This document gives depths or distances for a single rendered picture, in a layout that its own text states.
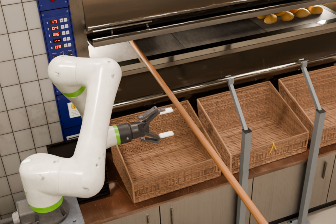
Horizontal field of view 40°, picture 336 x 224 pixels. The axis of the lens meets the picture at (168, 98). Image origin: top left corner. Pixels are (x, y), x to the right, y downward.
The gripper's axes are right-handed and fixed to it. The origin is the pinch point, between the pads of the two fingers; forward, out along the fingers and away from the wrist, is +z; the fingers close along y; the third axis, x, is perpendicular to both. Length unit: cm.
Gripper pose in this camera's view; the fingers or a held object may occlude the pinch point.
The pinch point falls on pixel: (170, 122)
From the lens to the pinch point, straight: 221.9
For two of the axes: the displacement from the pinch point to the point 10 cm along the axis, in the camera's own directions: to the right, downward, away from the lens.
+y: 0.3, 8.5, 5.3
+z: 9.4, -2.1, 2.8
